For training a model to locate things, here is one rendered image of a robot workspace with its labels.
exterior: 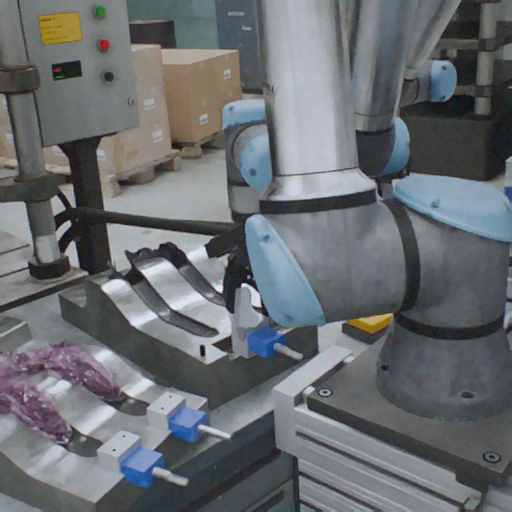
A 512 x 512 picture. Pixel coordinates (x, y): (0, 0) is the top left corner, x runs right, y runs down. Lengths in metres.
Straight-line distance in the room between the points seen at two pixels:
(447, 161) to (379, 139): 4.28
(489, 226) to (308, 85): 0.22
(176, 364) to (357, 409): 0.53
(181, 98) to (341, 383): 5.13
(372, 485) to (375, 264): 0.31
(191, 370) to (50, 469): 0.29
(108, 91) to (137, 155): 3.31
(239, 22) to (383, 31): 7.75
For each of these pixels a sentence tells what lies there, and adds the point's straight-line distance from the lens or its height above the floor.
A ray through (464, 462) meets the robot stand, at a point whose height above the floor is 1.03.
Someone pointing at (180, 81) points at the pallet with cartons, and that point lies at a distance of 5.86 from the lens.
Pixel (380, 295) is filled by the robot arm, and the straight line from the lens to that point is 0.71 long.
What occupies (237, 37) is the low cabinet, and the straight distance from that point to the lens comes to 8.63.
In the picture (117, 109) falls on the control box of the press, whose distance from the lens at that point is 2.02.
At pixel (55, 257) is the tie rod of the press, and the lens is 1.86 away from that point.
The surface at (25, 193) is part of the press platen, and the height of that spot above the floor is 1.01.
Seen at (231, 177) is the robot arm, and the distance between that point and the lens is 1.04.
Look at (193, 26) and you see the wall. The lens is 9.72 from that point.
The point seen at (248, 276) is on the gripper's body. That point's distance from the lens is 1.09.
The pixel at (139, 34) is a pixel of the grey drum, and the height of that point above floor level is 0.77.
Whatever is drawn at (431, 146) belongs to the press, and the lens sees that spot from 5.23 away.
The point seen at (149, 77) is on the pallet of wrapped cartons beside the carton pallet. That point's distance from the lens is 5.37.
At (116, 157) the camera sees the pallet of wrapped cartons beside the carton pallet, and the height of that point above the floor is 0.26.
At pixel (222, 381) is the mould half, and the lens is 1.23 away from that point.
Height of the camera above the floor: 1.49
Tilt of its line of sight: 22 degrees down
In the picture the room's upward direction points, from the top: 3 degrees counter-clockwise
